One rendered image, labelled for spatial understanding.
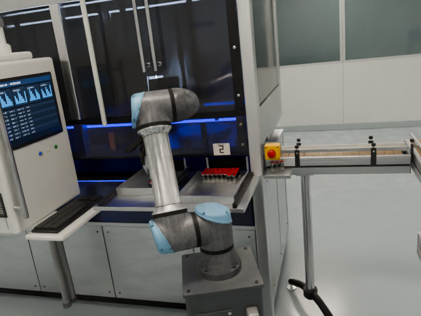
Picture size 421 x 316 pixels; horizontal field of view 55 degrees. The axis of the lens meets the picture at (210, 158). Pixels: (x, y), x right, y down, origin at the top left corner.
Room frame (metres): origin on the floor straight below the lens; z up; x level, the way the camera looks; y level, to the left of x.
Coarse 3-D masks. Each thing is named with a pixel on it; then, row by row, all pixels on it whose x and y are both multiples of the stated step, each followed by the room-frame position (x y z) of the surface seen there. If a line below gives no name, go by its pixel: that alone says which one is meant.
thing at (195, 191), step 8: (200, 176) 1.96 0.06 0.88; (192, 184) 1.84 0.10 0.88; (200, 184) 1.83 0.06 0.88; (208, 184) 1.82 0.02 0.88; (216, 184) 1.81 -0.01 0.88; (224, 184) 1.80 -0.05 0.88; (232, 184) 1.78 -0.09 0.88; (240, 184) 1.69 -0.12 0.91; (184, 192) 1.73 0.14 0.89; (192, 192) 1.73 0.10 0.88; (200, 192) 1.72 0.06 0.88; (208, 192) 1.71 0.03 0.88; (216, 192) 1.70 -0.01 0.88; (224, 192) 1.69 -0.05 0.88; (232, 192) 1.68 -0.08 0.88; (184, 200) 1.62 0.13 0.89; (192, 200) 1.61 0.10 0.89; (200, 200) 1.60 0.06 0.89; (208, 200) 1.59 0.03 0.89; (216, 200) 1.58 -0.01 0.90; (224, 200) 1.57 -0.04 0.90; (232, 200) 1.56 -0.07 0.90
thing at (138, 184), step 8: (136, 176) 2.02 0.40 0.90; (144, 176) 2.06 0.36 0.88; (176, 176) 2.00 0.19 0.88; (120, 184) 1.87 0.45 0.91; (128, 184) 1.94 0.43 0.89; (136, 184) 1.94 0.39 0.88; (144, 184) 1.93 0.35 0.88; (120, 192) 1.82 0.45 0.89; (128, 192) 1.80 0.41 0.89; (136, 192) 1.79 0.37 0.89; (144, 192) 1.78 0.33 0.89; (152, 192) 1.77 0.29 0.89
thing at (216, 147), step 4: (216, 144) 1.94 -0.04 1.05; (220, 144) 1.93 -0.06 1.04; (224, 144) 1.93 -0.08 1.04; (228, 144) 1.92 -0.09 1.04; (216, 148) 1.94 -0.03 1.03; (220, 148) 1.93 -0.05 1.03; (224, 148) 1.93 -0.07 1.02; (228, 148) 1.92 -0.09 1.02; (216, 152) 1.94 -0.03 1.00; (224, 152) 1.93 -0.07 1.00; (228, 152) 1.92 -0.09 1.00
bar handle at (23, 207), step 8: (0, 104) 1.65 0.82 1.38; (0, 112) 1.65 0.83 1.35; (0, 120) 1.64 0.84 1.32; (0, 128) 1.65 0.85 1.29; (8, 136) 1.65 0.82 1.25; (8, 144) 1.65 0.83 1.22; (8, 152) 1.64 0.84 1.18; (8, 160) 1.65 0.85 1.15; (16, 168) 1.65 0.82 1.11; (16, 176) 1.65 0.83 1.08; (16, 184) 1.64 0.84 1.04; (24, 200) 1.65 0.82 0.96; (16, 208) 1.66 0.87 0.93; (24, 208) 1.65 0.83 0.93; (24, 216) 1.64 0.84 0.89
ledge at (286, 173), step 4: (268, 168) 1.97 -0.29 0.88; (284, 168) 1.94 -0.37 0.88; (288, 168) 1.94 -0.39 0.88; (268, 172) 1.90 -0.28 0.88; (272, 172) 1.90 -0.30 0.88; (276, 172) 1.89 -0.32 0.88; (280, 172) 1.88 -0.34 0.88; (284, 172) 1.88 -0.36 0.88; (288, 172) 1.87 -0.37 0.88; (264, 176) 1.87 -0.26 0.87; (268, 176) 1.87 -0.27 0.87; (272, 176) 1.86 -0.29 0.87; (276, 176) 1.85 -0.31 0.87; (280, 176) 1.85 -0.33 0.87; (284, 176) 1.84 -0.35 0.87; (288, 176) 1.84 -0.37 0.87
